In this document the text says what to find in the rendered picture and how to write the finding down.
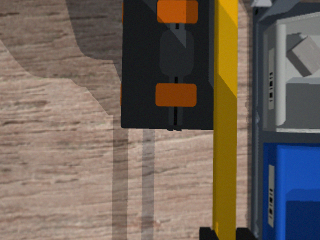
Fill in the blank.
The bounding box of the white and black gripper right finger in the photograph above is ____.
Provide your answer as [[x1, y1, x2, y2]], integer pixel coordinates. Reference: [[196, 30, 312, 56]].
[[236, 227, 258, 240]]

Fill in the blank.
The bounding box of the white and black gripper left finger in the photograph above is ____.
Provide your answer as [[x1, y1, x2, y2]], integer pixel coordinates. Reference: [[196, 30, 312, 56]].
[[199, 227, 219, 240]]

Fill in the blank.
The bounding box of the yellow vertical bar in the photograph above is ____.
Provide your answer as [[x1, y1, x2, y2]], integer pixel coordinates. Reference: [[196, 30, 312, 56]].
[[212, 0, 238, 240]]

